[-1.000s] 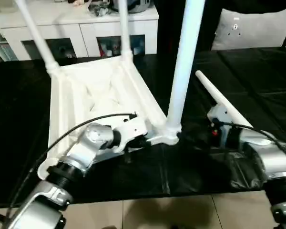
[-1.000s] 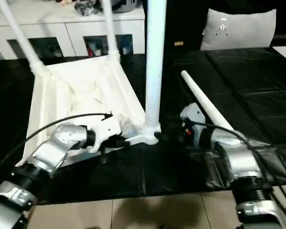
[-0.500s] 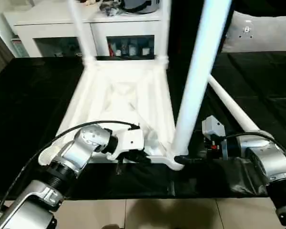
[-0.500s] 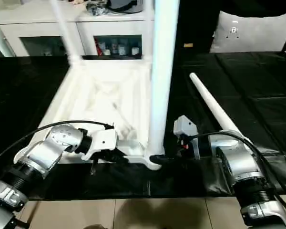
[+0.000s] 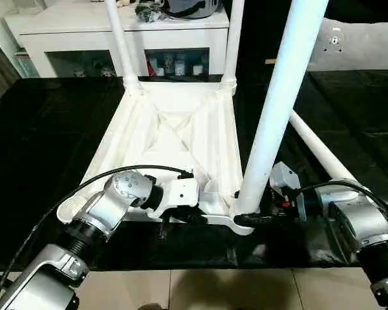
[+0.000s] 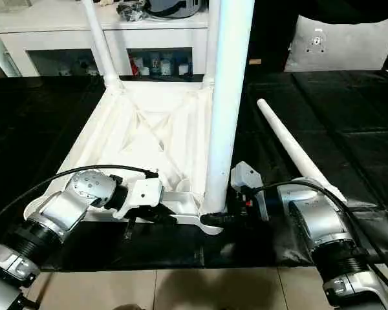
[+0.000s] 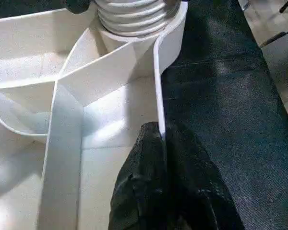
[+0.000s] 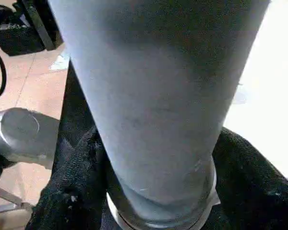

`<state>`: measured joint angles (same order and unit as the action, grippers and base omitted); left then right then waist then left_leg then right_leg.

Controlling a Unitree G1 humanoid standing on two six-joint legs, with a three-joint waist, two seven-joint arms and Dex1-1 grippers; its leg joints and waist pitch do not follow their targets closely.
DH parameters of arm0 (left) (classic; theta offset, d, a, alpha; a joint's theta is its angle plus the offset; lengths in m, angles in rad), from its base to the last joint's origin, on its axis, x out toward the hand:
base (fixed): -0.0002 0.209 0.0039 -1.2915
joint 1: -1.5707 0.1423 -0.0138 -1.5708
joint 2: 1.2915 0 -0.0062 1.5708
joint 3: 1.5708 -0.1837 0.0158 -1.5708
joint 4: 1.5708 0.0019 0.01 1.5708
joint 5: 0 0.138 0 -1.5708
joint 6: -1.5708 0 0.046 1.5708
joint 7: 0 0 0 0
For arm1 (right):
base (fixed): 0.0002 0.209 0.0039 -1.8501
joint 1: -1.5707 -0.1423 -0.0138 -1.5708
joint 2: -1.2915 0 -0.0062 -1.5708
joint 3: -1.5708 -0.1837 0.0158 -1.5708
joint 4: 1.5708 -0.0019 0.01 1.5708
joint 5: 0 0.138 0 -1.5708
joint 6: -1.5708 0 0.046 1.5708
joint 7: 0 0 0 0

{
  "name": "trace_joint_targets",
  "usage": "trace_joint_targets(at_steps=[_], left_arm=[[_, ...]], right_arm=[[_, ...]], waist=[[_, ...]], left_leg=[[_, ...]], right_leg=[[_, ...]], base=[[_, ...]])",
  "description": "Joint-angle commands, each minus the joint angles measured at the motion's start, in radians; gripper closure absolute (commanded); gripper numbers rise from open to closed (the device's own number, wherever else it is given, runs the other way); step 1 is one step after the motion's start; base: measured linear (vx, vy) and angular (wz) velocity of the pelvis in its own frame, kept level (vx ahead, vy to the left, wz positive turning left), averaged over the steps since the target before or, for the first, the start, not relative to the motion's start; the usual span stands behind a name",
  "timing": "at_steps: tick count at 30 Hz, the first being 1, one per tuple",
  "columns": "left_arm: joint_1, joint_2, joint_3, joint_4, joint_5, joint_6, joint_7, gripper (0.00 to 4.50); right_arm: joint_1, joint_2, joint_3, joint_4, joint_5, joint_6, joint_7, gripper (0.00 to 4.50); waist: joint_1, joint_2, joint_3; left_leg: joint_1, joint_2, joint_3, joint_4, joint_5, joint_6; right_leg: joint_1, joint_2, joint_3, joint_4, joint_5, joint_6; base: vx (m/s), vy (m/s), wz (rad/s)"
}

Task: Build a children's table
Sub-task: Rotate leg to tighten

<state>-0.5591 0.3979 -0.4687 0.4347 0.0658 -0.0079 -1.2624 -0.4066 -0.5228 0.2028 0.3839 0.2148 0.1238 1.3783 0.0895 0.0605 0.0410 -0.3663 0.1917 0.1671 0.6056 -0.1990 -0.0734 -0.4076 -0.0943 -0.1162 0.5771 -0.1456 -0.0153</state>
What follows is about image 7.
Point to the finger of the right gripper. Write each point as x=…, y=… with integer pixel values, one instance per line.
x=174, y=7
x=79, y=6

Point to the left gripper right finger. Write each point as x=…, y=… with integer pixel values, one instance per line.
x=196, y=191

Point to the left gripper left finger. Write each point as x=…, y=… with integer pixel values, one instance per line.
x=144, y=187

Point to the white plastic table leg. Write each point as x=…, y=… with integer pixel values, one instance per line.
x=134, y=16

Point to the white plastic table top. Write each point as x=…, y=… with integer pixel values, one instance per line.
x=62, y=107

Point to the black table mat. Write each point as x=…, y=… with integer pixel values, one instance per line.
x=230, y=119

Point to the black metal table leg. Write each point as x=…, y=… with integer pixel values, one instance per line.
x=278, y=37

